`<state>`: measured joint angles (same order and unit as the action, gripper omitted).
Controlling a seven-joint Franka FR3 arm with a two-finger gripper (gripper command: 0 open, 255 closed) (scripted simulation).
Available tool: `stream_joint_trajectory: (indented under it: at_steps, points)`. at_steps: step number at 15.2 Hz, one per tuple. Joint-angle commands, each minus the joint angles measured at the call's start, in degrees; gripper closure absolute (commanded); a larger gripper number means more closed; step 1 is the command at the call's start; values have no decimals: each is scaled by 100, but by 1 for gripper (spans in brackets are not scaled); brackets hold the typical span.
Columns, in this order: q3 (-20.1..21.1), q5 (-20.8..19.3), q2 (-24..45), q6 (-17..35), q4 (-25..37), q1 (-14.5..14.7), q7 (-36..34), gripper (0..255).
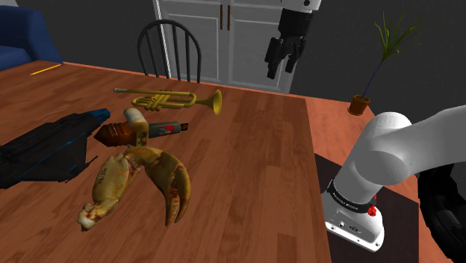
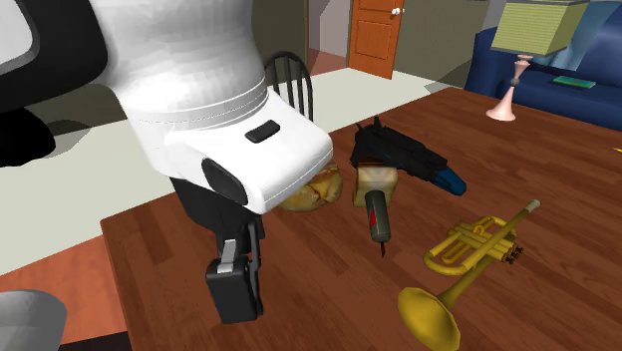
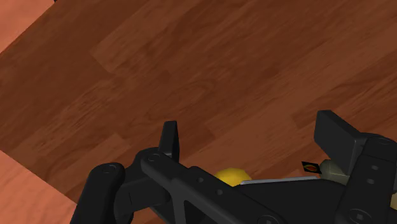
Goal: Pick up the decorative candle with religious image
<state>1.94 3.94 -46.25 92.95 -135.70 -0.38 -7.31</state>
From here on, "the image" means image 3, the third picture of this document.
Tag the small black red-oval label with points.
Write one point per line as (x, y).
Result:
(311, 168)

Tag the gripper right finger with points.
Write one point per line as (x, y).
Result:
(372, 173)

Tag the yellow round fruit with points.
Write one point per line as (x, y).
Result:
(232, 176)

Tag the pale olive blocky object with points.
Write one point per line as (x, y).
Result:
(332, 172)

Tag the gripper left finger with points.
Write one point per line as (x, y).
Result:
(173, 180)

